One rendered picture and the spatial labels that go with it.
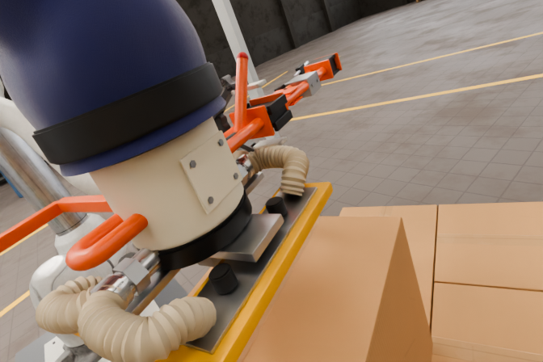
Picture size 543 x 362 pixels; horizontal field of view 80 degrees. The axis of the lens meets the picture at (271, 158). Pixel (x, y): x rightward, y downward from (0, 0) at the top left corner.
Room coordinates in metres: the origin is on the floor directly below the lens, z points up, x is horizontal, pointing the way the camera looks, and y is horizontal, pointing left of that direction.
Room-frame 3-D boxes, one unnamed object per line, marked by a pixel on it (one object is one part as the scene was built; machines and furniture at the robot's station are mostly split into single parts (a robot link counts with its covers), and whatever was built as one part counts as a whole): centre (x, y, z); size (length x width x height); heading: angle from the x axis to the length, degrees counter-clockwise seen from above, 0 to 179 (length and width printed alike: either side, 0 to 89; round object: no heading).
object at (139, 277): (0.43, 0.14, 1.17); 0.34 x 0.25 x 0.06; 143
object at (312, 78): (0.80, -0.14, 1.23); 0.07 x 0.07 x 0.04; 53
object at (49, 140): (0.43, 0.14, 1.35); 0.23 x 0.23 x 0.04
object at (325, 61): (0.90, -0.23, 1.23); 0.08 x 0.07 x 0.05; 143
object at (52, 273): (0.79, 0.66, 0.93); 0.18 x 0.16 x 0.22; 1
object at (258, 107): (0.63, -0.01, 1.24); 0.10 x 0.08 x 0.06; 53
